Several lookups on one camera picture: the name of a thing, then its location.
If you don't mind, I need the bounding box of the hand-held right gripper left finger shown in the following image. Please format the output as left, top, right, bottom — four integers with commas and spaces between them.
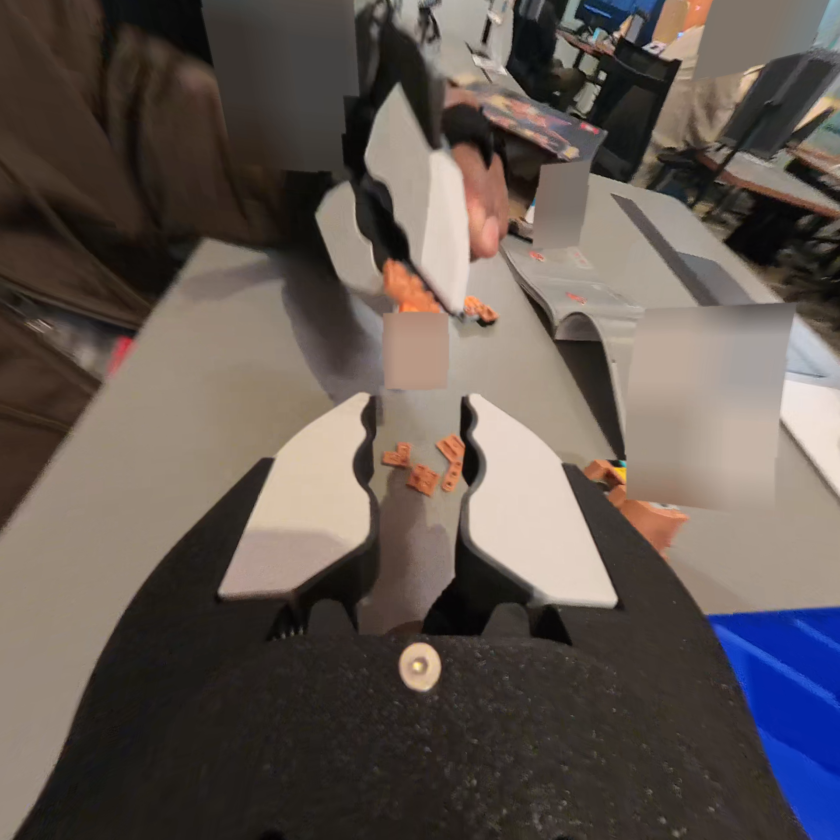
217, 392, 383, 614

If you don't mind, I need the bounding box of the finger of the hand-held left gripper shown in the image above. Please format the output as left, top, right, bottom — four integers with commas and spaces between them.
314, 180, 389, 298
363, 80, 472, 319

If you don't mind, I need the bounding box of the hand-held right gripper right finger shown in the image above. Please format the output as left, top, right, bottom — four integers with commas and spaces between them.
456, 394, 620, 616

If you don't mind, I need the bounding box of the wide brown brick plate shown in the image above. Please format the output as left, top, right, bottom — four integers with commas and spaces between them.
382, 259, 427, 303

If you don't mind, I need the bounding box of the blue plastic bin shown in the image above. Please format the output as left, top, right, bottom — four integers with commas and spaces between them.
709, 610, 840, 840

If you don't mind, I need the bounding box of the grey desk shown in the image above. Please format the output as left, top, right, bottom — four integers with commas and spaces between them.
0, 172, 840, 824

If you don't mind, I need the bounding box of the long office desk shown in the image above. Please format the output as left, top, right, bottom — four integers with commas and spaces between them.
696, 147, 840, 221

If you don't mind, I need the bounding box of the person's left hand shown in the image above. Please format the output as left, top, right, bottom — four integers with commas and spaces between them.
449, 141, 511, 261

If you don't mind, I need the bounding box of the brown yellow brick assembly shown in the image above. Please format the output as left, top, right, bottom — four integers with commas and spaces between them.
584, 459, 690, 560

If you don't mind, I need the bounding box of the cardboard box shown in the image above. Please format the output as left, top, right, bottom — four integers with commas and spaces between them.
459, 82, 608, 163

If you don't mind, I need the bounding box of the grey instruction booklet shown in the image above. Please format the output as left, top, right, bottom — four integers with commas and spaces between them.
502, 243, 647, 454

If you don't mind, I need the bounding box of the person's brown jacket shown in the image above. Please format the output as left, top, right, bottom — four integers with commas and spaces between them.
0, 0, 358, 529

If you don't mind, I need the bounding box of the white tablet stand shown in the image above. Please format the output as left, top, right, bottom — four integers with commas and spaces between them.
780, 377, 840, 501

